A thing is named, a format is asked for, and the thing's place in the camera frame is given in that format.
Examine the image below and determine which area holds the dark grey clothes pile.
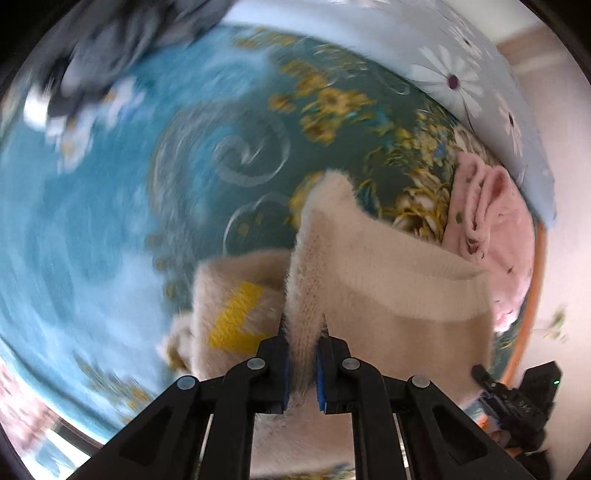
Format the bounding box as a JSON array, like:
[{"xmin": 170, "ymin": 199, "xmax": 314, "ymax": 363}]
[{"xmin": 23, "ymin": 0, "xmax": 236, "ymax": 134}]

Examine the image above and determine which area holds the light blue daisy quilt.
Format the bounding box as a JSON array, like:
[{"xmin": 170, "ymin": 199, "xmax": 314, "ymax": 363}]
[{"xmin": 222, "ymin": 0, "xmax": 557, "ymax": 227}]

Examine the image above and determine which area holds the beige fuzzy knit sweater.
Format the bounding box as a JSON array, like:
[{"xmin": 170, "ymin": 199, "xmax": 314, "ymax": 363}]
[{"xmin": 157, "ymin": 170, "xmax": 495, "ymax": 476}]

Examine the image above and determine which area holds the orange wooden bed rail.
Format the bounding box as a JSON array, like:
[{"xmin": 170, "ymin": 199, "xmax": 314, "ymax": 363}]
[{"xmin": 501, "ymin": 222, "xmax": 548, "ymax": 384}]

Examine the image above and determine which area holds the pink folded cloth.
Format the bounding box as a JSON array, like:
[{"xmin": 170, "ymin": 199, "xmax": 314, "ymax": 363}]
[{"xmin": 443, "ymin": 152, "xmax": 536, "ymax": 330}]

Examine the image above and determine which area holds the pink patterned cloth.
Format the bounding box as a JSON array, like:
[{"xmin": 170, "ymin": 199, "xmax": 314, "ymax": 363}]
[{"xmin": 0, "ymin": 360, "xmax": 61, "ymax": 457}]

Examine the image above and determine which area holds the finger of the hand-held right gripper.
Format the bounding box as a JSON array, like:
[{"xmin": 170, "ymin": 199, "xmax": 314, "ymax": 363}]
[{"xmin": 471, "ymin": 364, "xmax": 497, "ymax": 393}]

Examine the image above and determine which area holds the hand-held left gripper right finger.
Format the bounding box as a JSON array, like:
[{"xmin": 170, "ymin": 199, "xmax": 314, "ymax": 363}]
[{"xmin": 314, "ymin": 314, "xmax": 539, "ymax": 480}]

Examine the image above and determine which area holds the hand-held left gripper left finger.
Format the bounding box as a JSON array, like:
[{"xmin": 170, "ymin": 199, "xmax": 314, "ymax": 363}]
[{"xmin": 69, "ymin": 318, "xmax": 291, "ymax": 480}]

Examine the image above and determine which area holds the teal floral bed sheet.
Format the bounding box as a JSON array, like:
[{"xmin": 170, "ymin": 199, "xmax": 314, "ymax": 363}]
[{"xmin": 0, "ymin": 23, "xmax": 536, "ymax": 480}]

